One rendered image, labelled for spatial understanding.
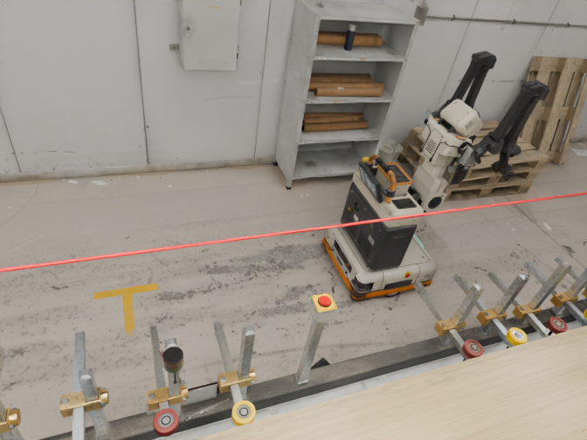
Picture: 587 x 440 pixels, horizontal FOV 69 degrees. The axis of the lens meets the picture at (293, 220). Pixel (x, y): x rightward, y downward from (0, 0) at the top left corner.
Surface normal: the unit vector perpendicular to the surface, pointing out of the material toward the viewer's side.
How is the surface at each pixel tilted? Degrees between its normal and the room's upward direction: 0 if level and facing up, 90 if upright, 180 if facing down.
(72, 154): 90
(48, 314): 0
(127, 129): 90
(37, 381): 0
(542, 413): 0
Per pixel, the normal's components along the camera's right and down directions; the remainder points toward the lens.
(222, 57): 0.33, 0.64
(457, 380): 0.14, -0.76
